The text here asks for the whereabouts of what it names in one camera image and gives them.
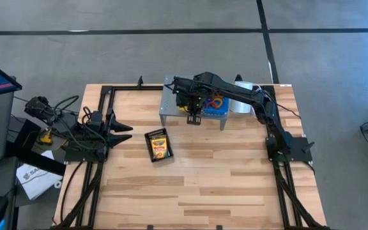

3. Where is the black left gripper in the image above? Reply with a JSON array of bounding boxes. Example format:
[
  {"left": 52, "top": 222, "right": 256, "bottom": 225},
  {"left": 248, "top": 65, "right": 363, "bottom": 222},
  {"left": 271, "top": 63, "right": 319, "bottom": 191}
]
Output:
[{"left": 89, "top": 110, "right": 134, "bottom": 151}]

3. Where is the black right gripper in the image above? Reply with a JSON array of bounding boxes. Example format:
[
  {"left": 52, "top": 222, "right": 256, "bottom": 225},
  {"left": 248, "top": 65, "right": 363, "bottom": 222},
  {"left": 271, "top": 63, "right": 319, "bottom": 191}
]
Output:
[{"left": 171, "top": 75, "right": 208, "bottom": 115}]

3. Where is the black plastic basket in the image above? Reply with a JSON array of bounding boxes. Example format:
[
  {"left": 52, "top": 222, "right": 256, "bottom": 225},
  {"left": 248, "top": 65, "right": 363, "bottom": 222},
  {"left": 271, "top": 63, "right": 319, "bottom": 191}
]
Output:
[{"left": 144, "top": 127, "right": 175, "bottom": 163}]

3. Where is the blue plastic basket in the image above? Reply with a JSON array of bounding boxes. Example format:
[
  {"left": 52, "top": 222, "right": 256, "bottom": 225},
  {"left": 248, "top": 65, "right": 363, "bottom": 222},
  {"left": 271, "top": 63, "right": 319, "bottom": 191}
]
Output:
[{"left": 203, "top": 95, "right": 230, "bottom": 116}]

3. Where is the yellow green crayon box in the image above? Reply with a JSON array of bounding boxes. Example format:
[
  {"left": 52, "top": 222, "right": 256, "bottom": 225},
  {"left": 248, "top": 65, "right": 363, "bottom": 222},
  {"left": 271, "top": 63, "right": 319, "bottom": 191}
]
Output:
[{"left": 151, "top": 135, "right": 169, "bottom": 160}]

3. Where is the grey perforated metal shelf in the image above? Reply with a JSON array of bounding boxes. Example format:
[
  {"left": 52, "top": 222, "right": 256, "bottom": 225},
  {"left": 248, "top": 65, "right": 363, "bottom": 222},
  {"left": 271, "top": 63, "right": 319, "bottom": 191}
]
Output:
[{"left": 158, "top": 75, "right": 230, "bottom": 131}]

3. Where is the black support beam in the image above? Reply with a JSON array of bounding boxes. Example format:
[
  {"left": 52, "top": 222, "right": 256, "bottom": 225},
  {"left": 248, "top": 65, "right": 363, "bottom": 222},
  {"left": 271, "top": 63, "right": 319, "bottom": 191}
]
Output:
[{"left": 4, "top": 118, "right": 67, "bottom": 177}]

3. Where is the white paper sheet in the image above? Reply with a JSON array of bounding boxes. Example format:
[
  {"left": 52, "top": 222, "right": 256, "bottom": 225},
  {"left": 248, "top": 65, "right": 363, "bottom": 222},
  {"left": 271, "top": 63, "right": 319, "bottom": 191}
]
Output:
[{"left": 15, "top": 149, "right": 65, "bottom": 201}]

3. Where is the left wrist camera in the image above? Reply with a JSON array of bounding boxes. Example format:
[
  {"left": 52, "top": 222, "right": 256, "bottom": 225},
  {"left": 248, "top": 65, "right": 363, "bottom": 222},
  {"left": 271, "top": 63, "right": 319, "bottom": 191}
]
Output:
[{"left": 89, "top": 110, "right": 104, "bottom": 126}]

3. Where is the black camera cable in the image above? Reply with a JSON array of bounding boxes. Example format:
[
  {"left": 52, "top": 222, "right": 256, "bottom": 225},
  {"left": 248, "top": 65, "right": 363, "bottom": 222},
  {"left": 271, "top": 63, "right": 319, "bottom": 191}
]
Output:
[{"left": 82, "top": 105, "right": 93, "bottom": 124}]

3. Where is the black aluminium rig frame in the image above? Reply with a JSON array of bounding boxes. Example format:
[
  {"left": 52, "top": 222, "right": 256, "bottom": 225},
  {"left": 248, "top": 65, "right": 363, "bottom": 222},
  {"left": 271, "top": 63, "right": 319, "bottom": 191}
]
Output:
[{"left": 51, "top": 83, "right": 330, "bottom": 230}]

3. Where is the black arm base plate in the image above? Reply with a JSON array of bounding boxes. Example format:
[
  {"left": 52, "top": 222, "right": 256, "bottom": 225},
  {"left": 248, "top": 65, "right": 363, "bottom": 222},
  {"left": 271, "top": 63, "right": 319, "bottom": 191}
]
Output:
[
  {"left": 265, "top": 136, "right": 313, "bottom": 163},
  {"left": 63, "top": 140, "right": 111, "bottom": 163}
]

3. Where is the yellow black cable bundle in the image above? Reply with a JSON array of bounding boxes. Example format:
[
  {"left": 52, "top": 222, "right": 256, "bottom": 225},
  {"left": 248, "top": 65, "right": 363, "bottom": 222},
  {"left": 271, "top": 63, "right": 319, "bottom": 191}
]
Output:
[{"left": 36, "top": 128, "right": 56, "bottom": 146}]

